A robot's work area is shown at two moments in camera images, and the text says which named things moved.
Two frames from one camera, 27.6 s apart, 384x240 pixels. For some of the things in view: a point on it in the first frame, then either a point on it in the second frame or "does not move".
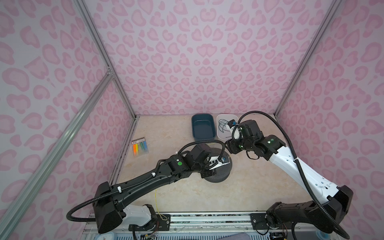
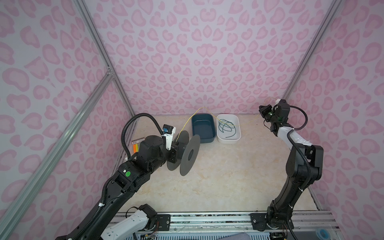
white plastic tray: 223,132 does not move
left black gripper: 208,173 -> 173,157
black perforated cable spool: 222,172 -> 187,150
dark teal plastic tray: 204,126 does not move
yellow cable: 156,200 -> 191,116
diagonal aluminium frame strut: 7,213 does not move
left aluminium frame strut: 91,26 does not move
